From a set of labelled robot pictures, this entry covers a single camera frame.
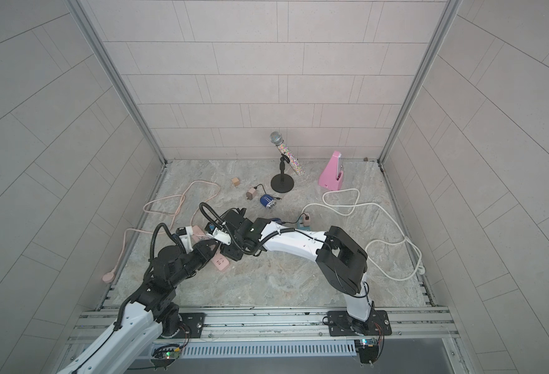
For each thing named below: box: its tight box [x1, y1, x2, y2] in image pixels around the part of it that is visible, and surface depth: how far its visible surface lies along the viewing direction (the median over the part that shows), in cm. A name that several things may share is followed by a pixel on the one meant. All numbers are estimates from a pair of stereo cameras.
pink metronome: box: [318, 150, 344, 191], surface depth 104 cm
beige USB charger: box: [245, 187, 258, 201], surface depth 103 cm
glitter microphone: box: [269, 130, 305, 177], surface depth 92 cm
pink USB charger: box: [302, 212, 312, 227], surface depth 90 cm
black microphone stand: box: [270, 153, 294, 194], surface depth 108 cm
